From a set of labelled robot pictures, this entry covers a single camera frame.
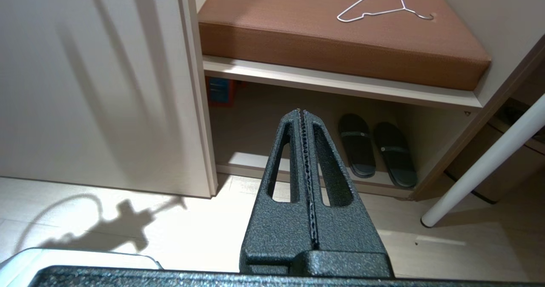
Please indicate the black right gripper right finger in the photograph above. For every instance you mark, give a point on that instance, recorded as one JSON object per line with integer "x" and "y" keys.
{"x": 345, "y": 227}

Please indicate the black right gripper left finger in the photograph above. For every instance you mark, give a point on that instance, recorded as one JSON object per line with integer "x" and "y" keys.
{"x": 276, "y": 231}

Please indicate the beige room door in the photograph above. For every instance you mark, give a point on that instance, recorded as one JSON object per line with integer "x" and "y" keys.
{"x": 85, "y": 87}

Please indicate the black slipper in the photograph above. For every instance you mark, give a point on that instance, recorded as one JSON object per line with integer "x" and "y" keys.
{"x": 396, "y": 159}
{"x": 357, "y": 150}

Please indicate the white bench seat board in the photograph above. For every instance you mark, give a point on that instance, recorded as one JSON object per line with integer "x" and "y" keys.
{"x": 340, "y": 84}

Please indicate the white table leg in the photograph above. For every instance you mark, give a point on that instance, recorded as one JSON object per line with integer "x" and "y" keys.
{"x": 477, "y": 172}

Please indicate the orange blue small box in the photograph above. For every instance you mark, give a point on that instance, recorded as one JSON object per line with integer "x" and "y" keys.
{"x": 219, "y": 91}

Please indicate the brown niche side panel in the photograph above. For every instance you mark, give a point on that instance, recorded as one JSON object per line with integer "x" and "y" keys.
{"x": 468, "y": 139}

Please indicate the brown bench seat cushion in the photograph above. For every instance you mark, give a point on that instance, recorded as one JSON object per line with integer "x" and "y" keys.
{"x": 340, "y": 44}

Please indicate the white robot torso panel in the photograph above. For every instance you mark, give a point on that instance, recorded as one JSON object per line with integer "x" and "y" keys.
{"x": 64, "y": 257}

